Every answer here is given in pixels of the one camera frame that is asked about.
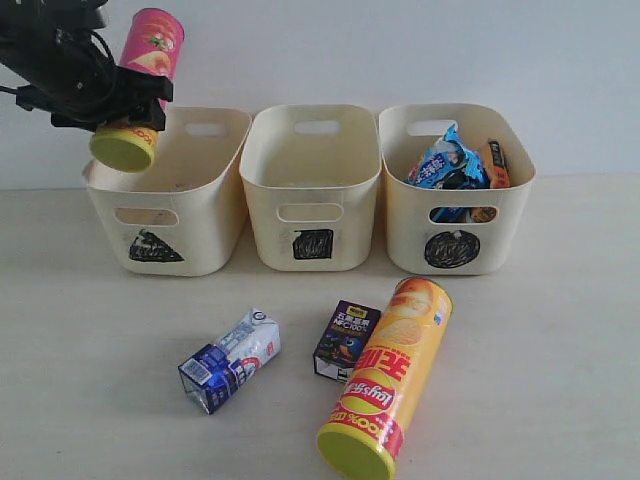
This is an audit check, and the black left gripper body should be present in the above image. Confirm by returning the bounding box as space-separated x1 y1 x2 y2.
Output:
14 29 130 131

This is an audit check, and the pink Lays chips can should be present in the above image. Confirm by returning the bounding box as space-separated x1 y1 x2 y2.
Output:
89 8 185 173

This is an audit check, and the purple juice carton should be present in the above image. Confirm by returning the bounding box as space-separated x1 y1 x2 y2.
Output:
313 300 381 383

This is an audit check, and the blue cookie snack bag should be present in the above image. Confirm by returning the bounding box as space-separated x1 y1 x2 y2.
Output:
404 123 489 190

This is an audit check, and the orange noodle packet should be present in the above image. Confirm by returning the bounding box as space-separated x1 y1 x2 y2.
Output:
468 138 511 223

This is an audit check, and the yellow Lays chips can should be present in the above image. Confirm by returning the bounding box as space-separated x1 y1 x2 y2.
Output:
316 276 453 479

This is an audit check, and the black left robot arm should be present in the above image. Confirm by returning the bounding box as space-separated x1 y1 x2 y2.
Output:
1 1 173 132

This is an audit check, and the cream bin with triangle mark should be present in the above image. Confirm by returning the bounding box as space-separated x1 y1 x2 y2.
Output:
83 107 252 277

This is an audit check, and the cream bin with square mark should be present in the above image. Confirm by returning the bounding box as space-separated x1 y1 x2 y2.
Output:
239 105 382 271

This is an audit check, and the blue white milk carton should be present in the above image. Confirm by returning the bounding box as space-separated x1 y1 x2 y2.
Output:
178 308 281 415

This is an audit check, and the cream bin with circle mark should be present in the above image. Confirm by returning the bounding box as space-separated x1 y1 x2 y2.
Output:
378 103 536 275

